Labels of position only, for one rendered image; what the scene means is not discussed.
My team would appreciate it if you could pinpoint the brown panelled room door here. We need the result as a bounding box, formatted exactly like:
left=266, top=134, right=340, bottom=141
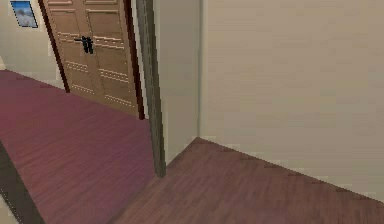
left=37, top=0, right=146, bottom=121

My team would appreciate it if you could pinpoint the black door handle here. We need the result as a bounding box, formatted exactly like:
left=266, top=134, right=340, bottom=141
left=73, top=35, right=95, bottom=55

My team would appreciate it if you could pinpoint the blue framed wall picture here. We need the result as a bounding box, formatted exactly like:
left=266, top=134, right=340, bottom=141
left=9, top=0, right=39, bottom=29

